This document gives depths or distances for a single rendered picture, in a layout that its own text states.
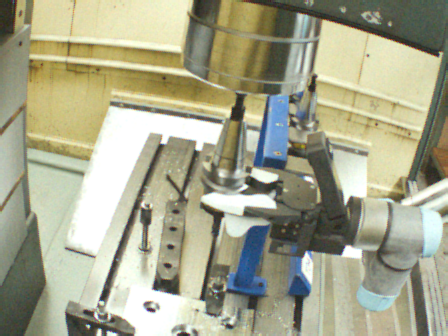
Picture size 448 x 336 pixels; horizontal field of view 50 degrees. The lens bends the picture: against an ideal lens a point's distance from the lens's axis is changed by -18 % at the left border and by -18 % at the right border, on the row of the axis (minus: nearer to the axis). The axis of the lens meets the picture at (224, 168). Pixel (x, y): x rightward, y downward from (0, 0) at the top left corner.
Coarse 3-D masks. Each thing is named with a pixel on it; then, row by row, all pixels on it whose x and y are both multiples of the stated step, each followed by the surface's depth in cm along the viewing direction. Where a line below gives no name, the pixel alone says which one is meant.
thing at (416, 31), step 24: (240, 0) 48; (264, 0) 48; (288, 0) 48; (312, 0) 47; (336, 0) 47; (360, 0) 46; (384, 0) 46; (408, 0) 45; (432, 0) 44; (360, 24) 48; (384, 24) 47; (408, 24) 46; (432, 24) 46; (432, 48) 48
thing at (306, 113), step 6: (306, 90) 108; (306, 96) 108; (312, 96) 108; (300, 102) 110; (306, 102) 109; (312, 102) 108; (300, 108) 110; (306, 108) 109; (312, 108) 109; (300, 114) 110; (306, 114) 109; (312, 114) 110; (300, 120) 110; (306, 120) 110; (312, 120) 110
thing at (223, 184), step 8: (208, 160) 74; (248, 160) 74; (208, 168) 71; (248, 168) 73; (200, 176) 73; (208, 176) 71; (216, 176) 70; (224, 176) 70; (232, 176) 70; (240, 176) 70; (248, 176) 71; (208, 184) 71; (216, 184) 71; (224, 184) 70; (232, 184) 70; (240, 184) 71; (216, 192) 71; (224, 192) 71; (232, 192) 71; (240, 192) 72
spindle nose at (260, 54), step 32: (192, 0) 57; (224, 0) 53; (192, 32) 58; (224, 32) 55; (256, 32) 54; (288, 32) 55; (320, 32) 59; (192, 64) 60; (224, 64) 57; (256, 64) 56; (288, 64) 57
